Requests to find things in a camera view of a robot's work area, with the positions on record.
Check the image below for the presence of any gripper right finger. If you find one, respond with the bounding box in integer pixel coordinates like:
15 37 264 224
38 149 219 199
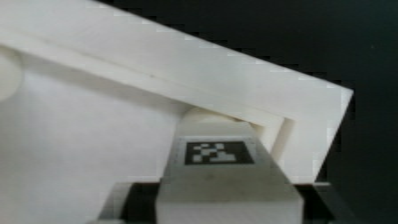
295 182 359 224

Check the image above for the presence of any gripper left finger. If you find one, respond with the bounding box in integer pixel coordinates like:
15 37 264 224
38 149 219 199
88 182 160 224

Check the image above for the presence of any white square tabletop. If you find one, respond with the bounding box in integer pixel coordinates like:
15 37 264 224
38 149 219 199
0 0 352 224

